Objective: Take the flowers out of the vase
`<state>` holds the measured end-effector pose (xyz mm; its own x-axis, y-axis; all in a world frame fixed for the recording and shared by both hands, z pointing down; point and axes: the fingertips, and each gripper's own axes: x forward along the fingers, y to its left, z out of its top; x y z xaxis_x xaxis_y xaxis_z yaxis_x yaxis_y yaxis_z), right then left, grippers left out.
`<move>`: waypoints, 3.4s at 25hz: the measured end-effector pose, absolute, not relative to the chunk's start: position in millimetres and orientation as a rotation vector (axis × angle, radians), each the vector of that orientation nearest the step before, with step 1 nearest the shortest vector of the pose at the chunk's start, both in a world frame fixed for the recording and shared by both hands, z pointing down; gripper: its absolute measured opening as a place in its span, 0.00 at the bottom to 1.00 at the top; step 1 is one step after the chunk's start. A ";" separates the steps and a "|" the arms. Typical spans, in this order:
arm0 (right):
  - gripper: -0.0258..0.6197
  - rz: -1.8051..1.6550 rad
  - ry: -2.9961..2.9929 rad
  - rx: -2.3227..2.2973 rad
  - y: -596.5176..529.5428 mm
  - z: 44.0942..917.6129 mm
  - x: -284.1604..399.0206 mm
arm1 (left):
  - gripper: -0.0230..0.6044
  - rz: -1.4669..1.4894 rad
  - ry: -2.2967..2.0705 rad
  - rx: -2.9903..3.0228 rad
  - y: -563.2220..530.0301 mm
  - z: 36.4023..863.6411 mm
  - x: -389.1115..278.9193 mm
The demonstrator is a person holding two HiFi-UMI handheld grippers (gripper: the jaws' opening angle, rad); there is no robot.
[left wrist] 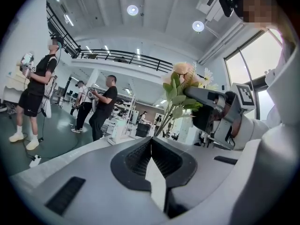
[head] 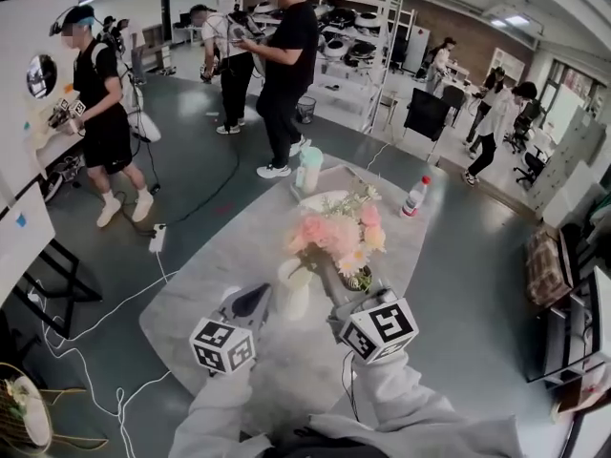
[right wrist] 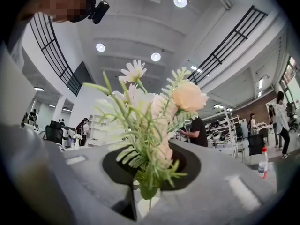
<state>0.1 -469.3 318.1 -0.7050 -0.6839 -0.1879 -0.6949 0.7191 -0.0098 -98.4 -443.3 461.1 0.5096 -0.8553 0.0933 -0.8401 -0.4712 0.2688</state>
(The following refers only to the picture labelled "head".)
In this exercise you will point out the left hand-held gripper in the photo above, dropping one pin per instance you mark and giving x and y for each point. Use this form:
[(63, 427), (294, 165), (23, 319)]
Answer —
[(219, 346)]

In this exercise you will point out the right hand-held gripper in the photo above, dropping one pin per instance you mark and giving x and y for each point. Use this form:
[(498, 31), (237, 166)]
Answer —
[(382, 327)]

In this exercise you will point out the white ribbed vase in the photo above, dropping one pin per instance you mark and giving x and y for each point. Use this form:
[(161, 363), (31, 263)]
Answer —
[(297, 298)]

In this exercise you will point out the pink artificial flowers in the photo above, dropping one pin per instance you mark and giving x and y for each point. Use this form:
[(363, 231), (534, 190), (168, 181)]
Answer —
[(329, 236)]

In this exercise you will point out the person's right forearm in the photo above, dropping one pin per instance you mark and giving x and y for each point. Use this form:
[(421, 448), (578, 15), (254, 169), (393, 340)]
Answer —
[(406, 399)]

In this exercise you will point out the person's left forearm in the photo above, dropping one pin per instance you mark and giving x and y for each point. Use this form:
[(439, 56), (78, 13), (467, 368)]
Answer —
[(215, 413)]

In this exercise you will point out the grey marble table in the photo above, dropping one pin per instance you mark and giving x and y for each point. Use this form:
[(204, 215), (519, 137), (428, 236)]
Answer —
[(205, 275)]

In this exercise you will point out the white power strip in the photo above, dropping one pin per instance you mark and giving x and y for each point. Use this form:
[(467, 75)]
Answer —
[(157, 241)]

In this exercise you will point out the red cap plastic bottle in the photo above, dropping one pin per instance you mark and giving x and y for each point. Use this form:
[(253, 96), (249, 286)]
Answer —
[(414, 198)]

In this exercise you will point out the white tray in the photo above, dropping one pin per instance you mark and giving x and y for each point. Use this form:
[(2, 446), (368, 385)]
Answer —
[(343, 177)]

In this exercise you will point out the white pitcher mint lid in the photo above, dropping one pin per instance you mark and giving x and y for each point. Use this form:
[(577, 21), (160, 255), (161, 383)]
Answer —
[(310, 170)]

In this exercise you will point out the person's black harness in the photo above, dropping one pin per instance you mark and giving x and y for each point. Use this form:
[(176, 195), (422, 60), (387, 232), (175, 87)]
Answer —
[(310, 446)]

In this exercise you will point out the black mesh waste bin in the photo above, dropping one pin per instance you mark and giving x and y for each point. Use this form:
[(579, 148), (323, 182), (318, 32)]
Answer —
[(306, 110)]

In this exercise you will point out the black fabric chair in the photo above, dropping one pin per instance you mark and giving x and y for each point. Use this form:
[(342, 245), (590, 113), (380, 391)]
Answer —
[(425, 112)]

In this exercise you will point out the white metal shelving rack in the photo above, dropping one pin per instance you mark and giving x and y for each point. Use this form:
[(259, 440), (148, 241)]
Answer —
[(343, 93)]

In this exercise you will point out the brown plaid bag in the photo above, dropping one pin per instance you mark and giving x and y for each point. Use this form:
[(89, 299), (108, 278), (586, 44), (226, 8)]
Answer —
[(546, 270)]

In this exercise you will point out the brown chair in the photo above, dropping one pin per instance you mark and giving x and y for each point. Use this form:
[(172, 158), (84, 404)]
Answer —
[(453, 98)]

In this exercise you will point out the black office chair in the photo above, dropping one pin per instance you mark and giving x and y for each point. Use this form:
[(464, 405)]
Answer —
[(525, 122), (532, 165)]

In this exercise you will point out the white desk black legs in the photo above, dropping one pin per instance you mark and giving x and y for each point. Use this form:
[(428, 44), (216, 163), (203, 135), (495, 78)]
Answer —
[(24, 236)]

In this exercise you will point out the white locker cabinet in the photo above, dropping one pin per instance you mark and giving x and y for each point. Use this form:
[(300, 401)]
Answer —
[(568, 160)]

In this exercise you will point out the cardboard box red items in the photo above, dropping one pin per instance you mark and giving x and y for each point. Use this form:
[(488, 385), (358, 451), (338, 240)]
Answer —
[(577, 394)]

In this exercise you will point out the grey shelf unit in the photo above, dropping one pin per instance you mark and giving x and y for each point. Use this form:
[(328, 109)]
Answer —
[(601, 313)]

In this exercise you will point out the group of round white devices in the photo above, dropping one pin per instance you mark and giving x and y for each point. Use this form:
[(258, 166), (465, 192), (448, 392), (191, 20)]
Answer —
[(367, 19)]

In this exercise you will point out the white display cabinet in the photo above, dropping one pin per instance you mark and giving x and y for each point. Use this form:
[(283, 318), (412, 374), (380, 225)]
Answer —
[(513, 65)]

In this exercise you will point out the round wall mirror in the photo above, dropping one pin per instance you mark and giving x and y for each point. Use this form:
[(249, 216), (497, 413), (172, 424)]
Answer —
[(40, 77)]

